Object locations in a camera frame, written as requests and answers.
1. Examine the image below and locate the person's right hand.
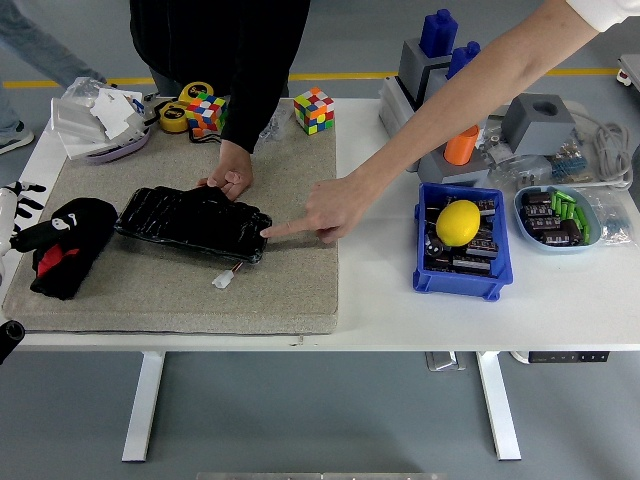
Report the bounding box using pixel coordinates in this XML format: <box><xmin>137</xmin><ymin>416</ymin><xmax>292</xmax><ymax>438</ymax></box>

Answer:
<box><xmin>259</xmin><ymin>172</ymin><xmax>374</xmax><ymax>246</ymax></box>

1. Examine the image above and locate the person's left hand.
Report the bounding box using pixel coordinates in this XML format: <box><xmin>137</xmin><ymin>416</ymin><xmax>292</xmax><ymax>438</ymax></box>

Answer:
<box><xmin>196</xmin><ymin>147</ymin><xmax>253</xmax><ymax>201</ymax></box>

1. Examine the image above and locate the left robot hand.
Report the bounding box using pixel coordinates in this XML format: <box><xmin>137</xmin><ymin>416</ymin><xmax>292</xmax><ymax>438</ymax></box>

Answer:
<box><xmin>0</xmin><ymin>180</ymin><xmax>47</xmax><ymax>259</ymax></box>

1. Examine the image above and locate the black rag with red patch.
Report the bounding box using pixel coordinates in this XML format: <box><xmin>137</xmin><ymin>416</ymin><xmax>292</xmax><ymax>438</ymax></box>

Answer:
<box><xmin>9</xmin><ymin>196</ymin><xmax>120</xmax><ymax>302</ymax></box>

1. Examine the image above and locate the black table control panel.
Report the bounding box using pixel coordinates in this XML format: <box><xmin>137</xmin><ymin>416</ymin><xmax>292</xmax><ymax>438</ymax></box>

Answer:
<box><xmin>528</xmin><ymin>352</ymin><xmax>611</xmax><ymax>363</ymax></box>

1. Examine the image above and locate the clear bag of screws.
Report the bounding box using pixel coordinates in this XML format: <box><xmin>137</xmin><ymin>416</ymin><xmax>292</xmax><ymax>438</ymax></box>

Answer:
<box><xmin>257</xmin><ymin>107</ymin><xmax>292</xmax><ymax>144</ymax></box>

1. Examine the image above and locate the multicolour puzzle cube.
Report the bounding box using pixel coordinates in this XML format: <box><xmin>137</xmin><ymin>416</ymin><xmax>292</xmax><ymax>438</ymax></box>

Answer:
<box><xmin>292</xmin><ymin>86</ymin><xmax>336</xmax><ymax>136</ymax></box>
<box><xmin>185</xmin><ymin>92</ymin><xmax>229</xmax><ymax>139</ymax></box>

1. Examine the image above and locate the yellow tape measure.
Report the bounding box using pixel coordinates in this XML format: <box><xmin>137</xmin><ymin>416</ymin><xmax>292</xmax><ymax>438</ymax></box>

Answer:
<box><xmin>177</xmin><ymin>81</ymin><xmax>216</xmax><ymax>107</ymax></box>
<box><xmin>158</xmin><ymin>101</ymin><xmax>190</xmax><ymax>134</ymax></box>

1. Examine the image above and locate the white flat plate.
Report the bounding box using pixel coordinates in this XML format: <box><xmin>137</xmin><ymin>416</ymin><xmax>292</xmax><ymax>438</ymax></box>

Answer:
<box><xmin>62</xmin><ymin>133</ymin><xmax>116</xmax><ymax>162</ymax></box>

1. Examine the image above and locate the purple tray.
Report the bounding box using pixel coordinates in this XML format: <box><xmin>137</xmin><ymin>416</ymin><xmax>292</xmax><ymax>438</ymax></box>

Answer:
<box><xmin>85</xmin><ymin>127</ymin><xmax>152</xmax><ymax>165</ymax></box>

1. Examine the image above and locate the low grey holder block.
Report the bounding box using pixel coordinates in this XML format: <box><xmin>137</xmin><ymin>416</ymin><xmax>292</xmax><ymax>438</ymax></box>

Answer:
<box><xmin>417</xmin><ymin>144</ymin><xmax>491</xmax><ymax>189</ymax></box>

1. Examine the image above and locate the yellow lemon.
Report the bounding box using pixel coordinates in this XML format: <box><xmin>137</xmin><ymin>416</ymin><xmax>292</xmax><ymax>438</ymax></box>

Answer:
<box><xmin>435</xmin><ymin>199</ymin><xmax>482</xmax><ymax>248</ymax></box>

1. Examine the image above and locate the white cardboard piece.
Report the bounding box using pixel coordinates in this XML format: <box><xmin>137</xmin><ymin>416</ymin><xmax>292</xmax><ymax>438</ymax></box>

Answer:
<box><xmin>89</xmin><ymin>88</ymin><xmax>146</xmax><ymax>142</ymax></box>

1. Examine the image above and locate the orange cylinder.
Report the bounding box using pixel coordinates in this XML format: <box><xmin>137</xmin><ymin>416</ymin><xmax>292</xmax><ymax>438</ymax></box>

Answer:
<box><xmin>443</xmin><ymin>124</ymin><xmax>481</xmax><ymax>167</ymax></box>

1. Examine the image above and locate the grey-brown mat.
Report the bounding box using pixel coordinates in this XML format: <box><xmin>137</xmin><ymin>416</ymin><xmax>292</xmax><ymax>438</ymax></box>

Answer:
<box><xmin>1</xmin><ymin>98</ymin><xmax>340</xmax><ymax>336</ymax></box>

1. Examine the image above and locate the crumpled clear plastic bag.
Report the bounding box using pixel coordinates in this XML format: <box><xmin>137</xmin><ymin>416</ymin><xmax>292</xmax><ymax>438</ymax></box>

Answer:
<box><xmin>60</xmin><ymin>76</ymin><xmax>109</xmax><ymax>104</ymax></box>

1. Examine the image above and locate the blue plastic bin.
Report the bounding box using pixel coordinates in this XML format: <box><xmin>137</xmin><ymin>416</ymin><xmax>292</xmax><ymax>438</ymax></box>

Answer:
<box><xmin>412</xmin><ymin>181</ymin><xmax>515</xmax><ymax>302</ymax></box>

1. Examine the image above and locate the clear bag of metal parts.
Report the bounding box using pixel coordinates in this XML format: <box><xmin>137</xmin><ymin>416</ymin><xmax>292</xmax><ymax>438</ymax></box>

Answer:
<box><xmin>477</xmin><ymin>127</ymin><xmax>516</xmax><ymax>166</ymax></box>

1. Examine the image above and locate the clear bag with plug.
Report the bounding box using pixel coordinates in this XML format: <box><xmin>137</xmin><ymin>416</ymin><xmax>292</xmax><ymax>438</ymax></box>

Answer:
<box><xmin>487</xmin><ymin>153</ymin><xmax>554</xmax><ymax>194</ymax></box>

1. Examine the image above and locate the grey box under table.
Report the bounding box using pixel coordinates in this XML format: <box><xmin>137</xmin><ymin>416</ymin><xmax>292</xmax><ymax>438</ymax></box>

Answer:
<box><xmin>424</xmin><ymin>351</ymin><xmax>467</xmax><ymax>372</ymax></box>

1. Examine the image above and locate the blue bottle-shaped block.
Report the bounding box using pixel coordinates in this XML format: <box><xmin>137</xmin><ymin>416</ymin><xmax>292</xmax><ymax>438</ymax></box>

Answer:
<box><xmin>418</xmin><ymin>8</ymin><xmax>460</xmax><ymax>57</ymax></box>
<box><xmin>446</xmin><ymin>41</ymin><xmax>484</xmax><ymax>84</ymax></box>

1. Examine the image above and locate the grey block with round hole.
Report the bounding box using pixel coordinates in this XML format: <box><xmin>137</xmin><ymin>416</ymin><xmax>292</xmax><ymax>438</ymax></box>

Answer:
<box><xmin>501</xmin><ymin>92</ymin><xmax>578</xmax><ymax>156</ymax></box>

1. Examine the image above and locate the light blue dish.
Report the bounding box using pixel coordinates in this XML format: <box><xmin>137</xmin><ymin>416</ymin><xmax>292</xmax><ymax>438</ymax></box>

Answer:
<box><xmin>513</xmin><ymin>184</ymin><xmax>603</xmax><ymax>255</ymax></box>

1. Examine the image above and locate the white table leg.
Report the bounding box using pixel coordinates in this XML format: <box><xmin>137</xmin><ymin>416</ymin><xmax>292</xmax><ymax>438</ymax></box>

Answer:
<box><xmin>476</xmin><ymin>351</ymin><xmax>523</xmax><ymax>462</ymax></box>
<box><xmin>121</xmin><ymin>351</ymin><xmax>166</xmax><ymax>463</ymax></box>

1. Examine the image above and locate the clear bag of blue resistors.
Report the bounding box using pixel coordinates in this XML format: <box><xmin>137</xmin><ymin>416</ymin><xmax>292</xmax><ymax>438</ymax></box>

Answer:
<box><xmin>582</xmin><ymin>187</ymin><xmax>639</xmax><ymax>247</ymax></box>

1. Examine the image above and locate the white connector with wires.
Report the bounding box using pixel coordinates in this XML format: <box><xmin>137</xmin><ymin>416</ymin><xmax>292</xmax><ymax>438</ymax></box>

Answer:
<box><xmin>210</xmin><ymin>260</ymin><xmax>246</xmax><ymax>290</ymax></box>

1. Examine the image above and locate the white switch plate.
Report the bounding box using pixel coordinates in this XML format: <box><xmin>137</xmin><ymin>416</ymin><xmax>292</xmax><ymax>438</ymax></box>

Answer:
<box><xmin>49</xmin><ymin>96</ymin><xmax>108</xmax><ymax>142</ymax></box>

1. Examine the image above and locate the white coiled cable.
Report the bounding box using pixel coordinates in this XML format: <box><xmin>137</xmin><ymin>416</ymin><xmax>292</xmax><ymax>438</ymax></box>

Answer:
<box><xmin>569</xmin><ymin>112</ymin><xmax>635</xmax><ymax>190</ymax></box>

